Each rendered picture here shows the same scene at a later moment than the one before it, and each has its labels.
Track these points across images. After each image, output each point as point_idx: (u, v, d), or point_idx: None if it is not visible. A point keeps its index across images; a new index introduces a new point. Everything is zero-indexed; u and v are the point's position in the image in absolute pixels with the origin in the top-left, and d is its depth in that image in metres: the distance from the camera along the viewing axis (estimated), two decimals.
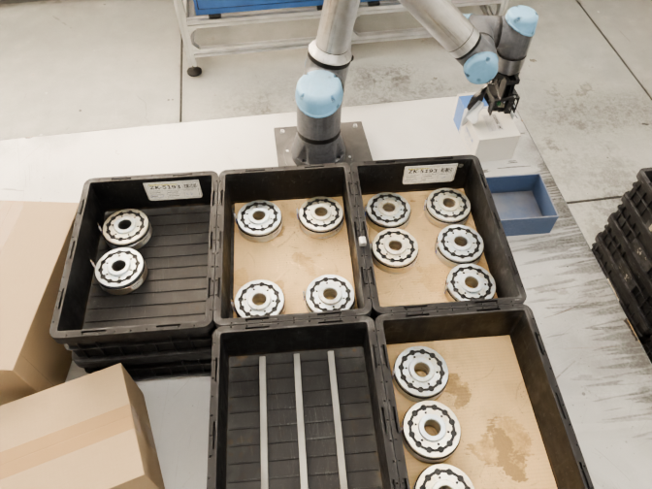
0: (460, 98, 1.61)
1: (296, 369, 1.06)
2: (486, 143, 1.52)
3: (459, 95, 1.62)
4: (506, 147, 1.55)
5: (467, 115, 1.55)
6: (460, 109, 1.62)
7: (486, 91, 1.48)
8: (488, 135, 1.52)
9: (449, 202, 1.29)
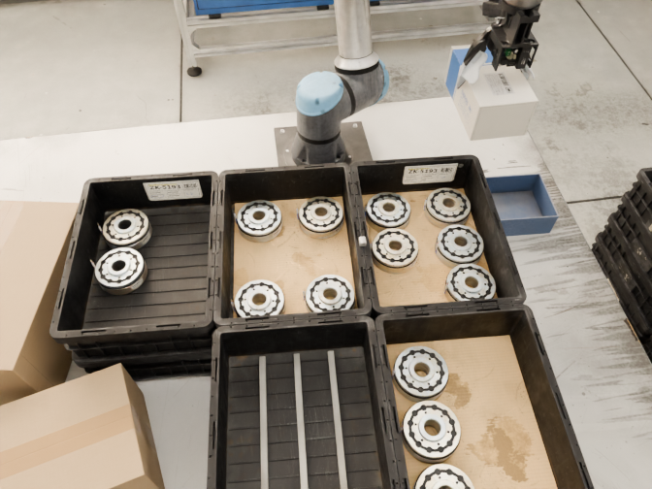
0: (455, 51, 1.17)
1: (296, 369, 1.06)
2: (490, 112, 1.08)
3: (453, 48, 1.18)
4: (518, 119, 1.11)
5: (463, 74, 1.11)
6: (454, 66, 1.18)
7: (491, 36, 1.04)
8: (493, 100, 1.08)
9: (449, 202, 1.29)
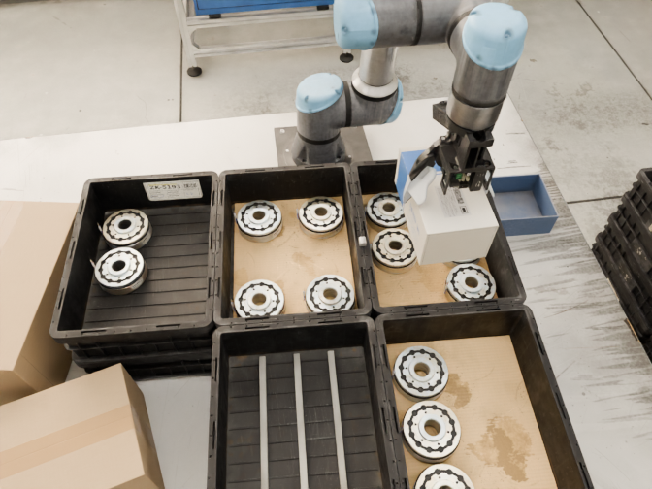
0: (403, 155, 0.98)
1: (296, 369, 1.06)
2: (440, 238, 0.90)
3: (402, 150, 0.99)
4: (475, 244, 0.92)
5: (409, 189, 0.92)
6: (403, 172, 0.99)
7: (439, 152, 0.85)
8: (443, 224, 0.89)
9: None
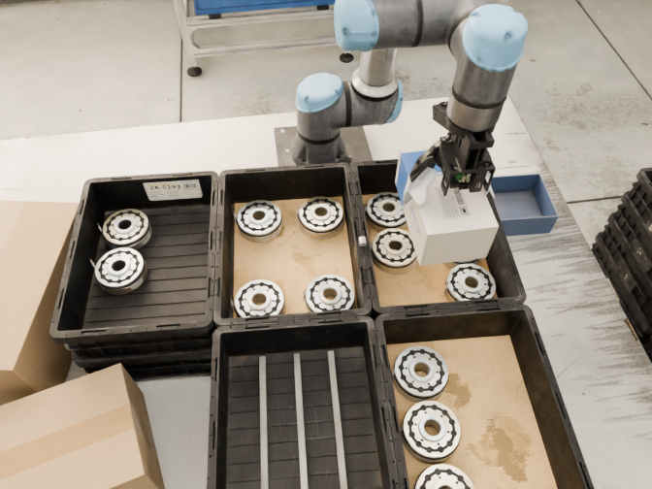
0: (404, 156, 0.99)
1: (296, 369, 1.06)
2: (440, 239, 0.90)
3: (402, 150, 0.99)
4: (475, 244, 0.93)
5: (409, 190, 0.92)
6: (403, 173, 1.00)
7: (439, 154, 0.85)
8: (444, 225, 0.89)
9: None
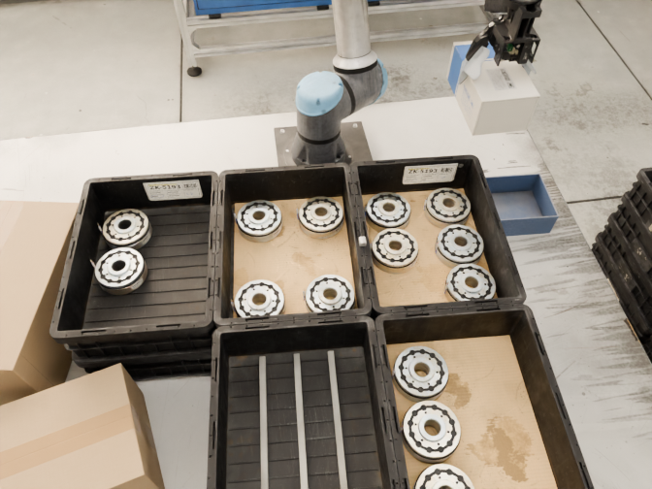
0: (457, 48, 1.18)
1: (296, 369, 1.06)
2: (492, 107, 1.09)
3: (455, 44, 1.19)
4: (520, 114, 1.12)
5: (466, 69, 1.11)
6: (456, 62, 1.19)
7: (493, 32, 1.05)
8: (495, 95, 1.09)
9: (449, 202, 1.29)
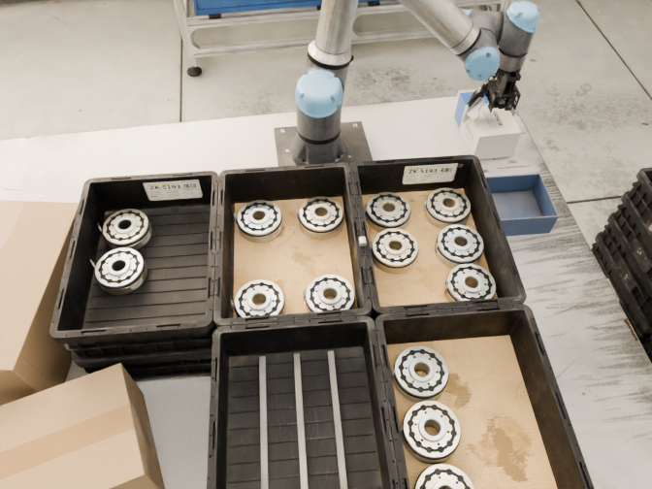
0: (461, 95, 1.60)
1: (296, 369, 1.06)
2: (486, 140, 1.51)
3: (460, 91, 1.61)
4: (506, 145, 1.54)
5: (468, 113, 1.54)
6: (460, 105, 1.61)
7: (487, 87, 1.47)
8: (489, 132, 1.51)
9: (449, 202, 1.29)
